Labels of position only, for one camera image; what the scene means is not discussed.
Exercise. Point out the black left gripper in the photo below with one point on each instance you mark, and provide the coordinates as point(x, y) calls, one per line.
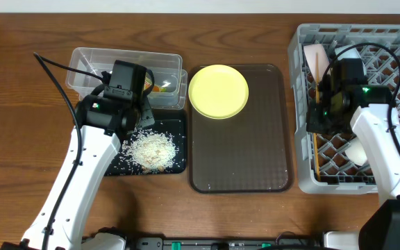
point(146, 116)

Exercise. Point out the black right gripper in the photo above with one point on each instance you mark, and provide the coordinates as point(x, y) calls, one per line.
point(318, 118)

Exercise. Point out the yellow green snack wrapper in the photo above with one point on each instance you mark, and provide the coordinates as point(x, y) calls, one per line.
point(155, 87)

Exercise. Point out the pink white bowl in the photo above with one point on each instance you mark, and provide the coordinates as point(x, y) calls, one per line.
point(309, 52)

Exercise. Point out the small white cup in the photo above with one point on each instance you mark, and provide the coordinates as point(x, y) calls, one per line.
point(355, 152)

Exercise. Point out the rice food scraps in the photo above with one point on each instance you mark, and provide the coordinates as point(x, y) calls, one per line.
point(151, 152)

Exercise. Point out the yellow plate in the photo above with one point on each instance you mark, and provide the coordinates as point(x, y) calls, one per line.
point(218, 91)

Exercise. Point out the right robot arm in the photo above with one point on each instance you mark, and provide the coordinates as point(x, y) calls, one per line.
point(376, 124)

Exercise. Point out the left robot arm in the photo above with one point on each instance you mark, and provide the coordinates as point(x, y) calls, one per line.
point(105, 117)

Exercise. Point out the clear plastic waste bin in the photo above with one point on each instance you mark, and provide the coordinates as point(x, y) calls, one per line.
point(166, 68)

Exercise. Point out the grey dishwasher rack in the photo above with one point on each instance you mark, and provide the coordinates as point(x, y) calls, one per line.
point(338, 174)

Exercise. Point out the black waste tray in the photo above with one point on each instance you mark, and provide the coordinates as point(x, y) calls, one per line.
point(172, 121)

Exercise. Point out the brown serving tray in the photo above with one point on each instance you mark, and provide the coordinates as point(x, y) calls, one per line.
point(248, 152)

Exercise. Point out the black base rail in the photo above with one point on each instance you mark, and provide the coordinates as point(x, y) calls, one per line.
point(141, 241)

